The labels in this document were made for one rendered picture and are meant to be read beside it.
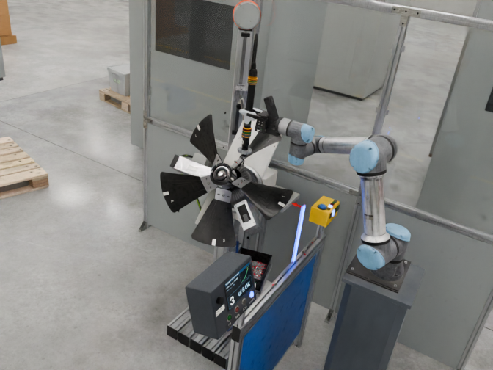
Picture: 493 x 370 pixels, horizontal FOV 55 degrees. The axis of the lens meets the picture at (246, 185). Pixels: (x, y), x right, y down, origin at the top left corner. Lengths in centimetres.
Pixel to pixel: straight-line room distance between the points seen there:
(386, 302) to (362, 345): 29
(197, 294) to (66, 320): 183
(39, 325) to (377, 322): 209
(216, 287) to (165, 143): 214
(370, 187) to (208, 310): 79
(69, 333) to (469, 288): 241
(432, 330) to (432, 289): 30
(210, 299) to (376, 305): 87
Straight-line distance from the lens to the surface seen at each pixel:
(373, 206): 193
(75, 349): 316
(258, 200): 228
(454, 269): 298
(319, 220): 250
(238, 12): 280
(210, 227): 234
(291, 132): 210
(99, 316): 333
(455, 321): 318
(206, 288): 160
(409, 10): 261
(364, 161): 185
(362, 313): 225
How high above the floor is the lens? 229
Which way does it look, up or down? 28 degrees down
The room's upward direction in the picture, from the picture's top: 7 degrees clockwise
